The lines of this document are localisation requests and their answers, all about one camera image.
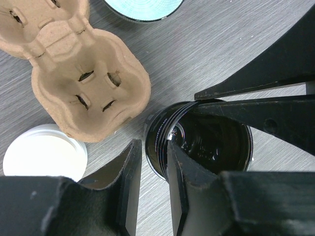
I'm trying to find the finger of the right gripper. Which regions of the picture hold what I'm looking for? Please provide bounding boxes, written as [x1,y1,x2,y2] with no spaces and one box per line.
[195,94,315,155]

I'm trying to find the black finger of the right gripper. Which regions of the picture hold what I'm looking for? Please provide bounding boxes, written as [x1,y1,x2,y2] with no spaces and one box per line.
[194,7,315,100]

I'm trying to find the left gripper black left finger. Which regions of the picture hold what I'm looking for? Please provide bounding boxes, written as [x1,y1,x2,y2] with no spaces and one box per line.
[0,139,142,236]

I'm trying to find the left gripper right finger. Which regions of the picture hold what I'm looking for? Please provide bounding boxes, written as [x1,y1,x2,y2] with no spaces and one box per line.
[167,143,315,236]

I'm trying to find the black paper coffee cup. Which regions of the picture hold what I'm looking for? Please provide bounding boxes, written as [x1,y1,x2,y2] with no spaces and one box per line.
[144,101,253,181]

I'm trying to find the cardboard cup carrier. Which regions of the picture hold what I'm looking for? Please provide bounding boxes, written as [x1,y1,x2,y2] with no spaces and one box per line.
[0,0,151,143]

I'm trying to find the light green bowl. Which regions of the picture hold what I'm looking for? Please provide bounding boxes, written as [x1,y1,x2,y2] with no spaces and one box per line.
[103,0,184,23]

